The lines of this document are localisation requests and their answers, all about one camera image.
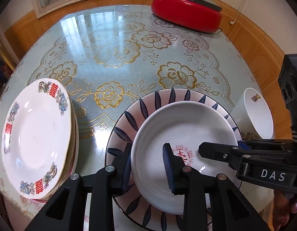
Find red electric cooking pot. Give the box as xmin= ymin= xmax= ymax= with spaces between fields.
xmin=151 ymin=0 xmax=222 ymax=33

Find white bowl blue leaf pattern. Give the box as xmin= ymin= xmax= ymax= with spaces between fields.
xmin=105 ymin=89 xmax=242 ymax=230

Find large pink floral rim plate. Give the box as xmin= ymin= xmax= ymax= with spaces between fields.
xmin=32 ymin=115 xmax=79 ymax=204

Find person's right hand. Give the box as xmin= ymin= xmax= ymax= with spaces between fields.
xmin=272 ymin=190 xmax=297 ymax=230

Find red bowl white inside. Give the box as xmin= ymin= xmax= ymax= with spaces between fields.
xmin=131 ymin=101 xmax=240 ymax=215

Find white plate red characters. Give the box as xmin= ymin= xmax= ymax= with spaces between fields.
xmin=2 ymin=78 xmax=73 ymax=200
xmin=55 ymin=102 xmax=79 ymax=189

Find white power cable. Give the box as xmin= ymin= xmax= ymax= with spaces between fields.
xmin=229 ymin=0 xmax=254 ymax=26

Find wooden door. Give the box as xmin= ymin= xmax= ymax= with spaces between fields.
xmin=0 ymin=26 xmax=19 ymax=93

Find white bowl with bear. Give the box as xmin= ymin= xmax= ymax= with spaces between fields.
xmin=231 ymin=88 xmax=274 ymax=140

